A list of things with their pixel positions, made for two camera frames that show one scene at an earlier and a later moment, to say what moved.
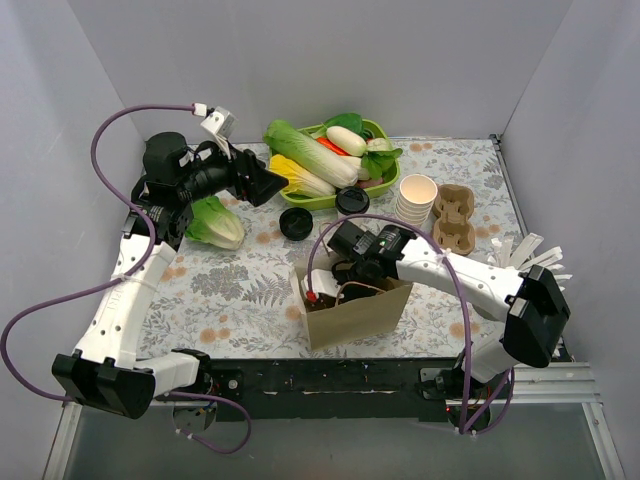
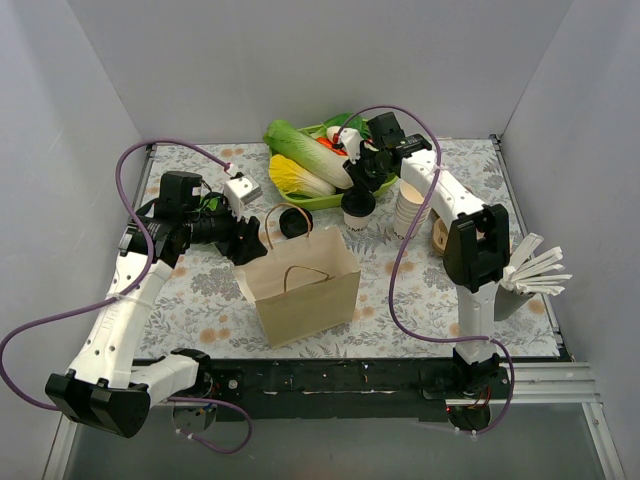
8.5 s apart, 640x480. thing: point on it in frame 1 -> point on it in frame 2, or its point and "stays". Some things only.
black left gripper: [245, 175] -> [239, 240]
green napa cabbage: [316, 157] stays
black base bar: [324, 390] stays
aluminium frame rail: [560, 382] stays
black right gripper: [347, 275] -> [360, 176]
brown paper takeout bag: [376, 316] -> [304, 288]
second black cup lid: [296, 223] stays
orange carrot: [331, 146] stays
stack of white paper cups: [416, 198] stays
